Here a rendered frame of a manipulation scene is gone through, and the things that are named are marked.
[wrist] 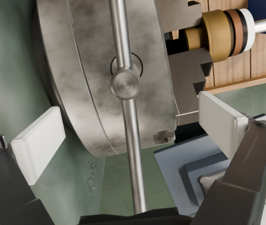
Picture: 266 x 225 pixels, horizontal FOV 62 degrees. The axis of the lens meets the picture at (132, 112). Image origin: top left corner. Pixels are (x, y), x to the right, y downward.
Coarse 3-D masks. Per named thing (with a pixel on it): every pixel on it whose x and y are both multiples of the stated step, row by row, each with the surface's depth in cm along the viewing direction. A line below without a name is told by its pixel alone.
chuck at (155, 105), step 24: (72, 0) 23; (96, 0) 23; (144, 0) 22; (72, 24) 23; (96, 24) 23; (144, 24) 22; (96, 48) 23; (144, 48) 23; (96, 72) 23; (144, 72) 24; (168, 72) 24; (96, 96) 24; (144, 96) 25; (168, 96) 25; (120, 120) 26; (144, 120) 27; (168, 120) 27; (120, 144) 30; (144, 144) 32
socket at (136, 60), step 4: (132, 56) 23; (136, 56) 23; (132, 60) 23; (136, 60) 23; (112, 64) 23; (116, 64) 23; (136, 64) 23; (140, 64) 23; (112, 68) 23; (140, 68) 23; (112, 72) 24; (140, 72) 24
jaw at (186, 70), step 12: (204, 48) 34; (180, 60) 34; (192, 60) 34; (204, 60) 33; (180, 72) 33; (192, 72) 33; (204, 72) 35; (180, 84) 32; (192, 84) 32; (204, 84) 33; (180, 96) 31; (192, 96) 31; (180, 108) 31; (192, 108) 30; (180, 120) 32; (192, 120) 32; (168, 132) 31
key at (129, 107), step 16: (112, 0) 15; (112, 16) 15; (112, 32) 16; (128, 32) 16; (128, 48) 16; (128, 64) 16; (128, 112) 18; (128, 128) 18; (128, 144) 18; (128, 160) 19; (144, 192) 19; (144, 208) 19
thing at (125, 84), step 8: (120, 72) 15; (128, 72) 15; (136, 72) 16; (112, 80) 15; (120, 80) 15; (128, 80) 15; (136, 80) 15; (112, 88) 15; (120, 88) 15; (128, 88) 15; (136, 88) 15; (120, 96) 16; (128, 96) 16
